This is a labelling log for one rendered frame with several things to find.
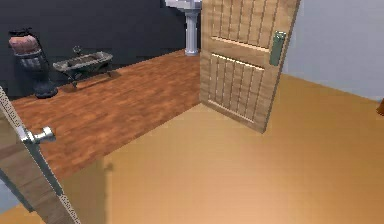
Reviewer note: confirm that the light wooden panelled door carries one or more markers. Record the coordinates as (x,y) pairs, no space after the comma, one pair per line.
(240,73)

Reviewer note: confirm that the grey clawfoot bathtub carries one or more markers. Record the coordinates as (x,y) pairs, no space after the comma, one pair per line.
(83,63)

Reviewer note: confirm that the black stand with pink towel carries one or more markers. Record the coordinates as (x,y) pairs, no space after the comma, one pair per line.
(31,63)

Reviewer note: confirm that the brown wooden door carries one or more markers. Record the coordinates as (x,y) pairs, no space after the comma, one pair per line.
(30,176)

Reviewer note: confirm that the brown wooden furniture corner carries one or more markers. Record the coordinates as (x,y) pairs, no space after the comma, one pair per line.
(381,108)

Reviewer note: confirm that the white pedestal sink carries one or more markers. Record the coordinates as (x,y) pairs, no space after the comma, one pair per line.
(191,23)

